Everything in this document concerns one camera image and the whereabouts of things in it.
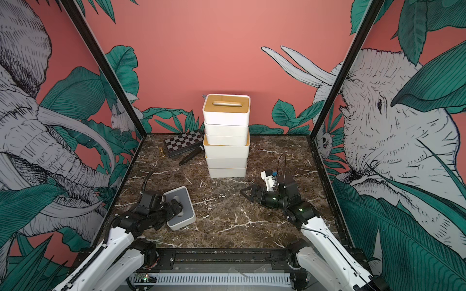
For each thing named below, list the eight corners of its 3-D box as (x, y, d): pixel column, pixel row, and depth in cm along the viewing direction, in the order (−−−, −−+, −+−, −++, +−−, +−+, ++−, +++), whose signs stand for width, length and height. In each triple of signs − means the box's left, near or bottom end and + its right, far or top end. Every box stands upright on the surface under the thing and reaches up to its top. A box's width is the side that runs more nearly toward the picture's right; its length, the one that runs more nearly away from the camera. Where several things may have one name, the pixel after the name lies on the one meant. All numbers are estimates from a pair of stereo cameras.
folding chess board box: (169, 158, 109) (167, 155, 107) (165, 142, 118) (163, 138, 115) (206, 147, 116) (205, 143, 113) (199, 132, 124) (199, 128, 122)
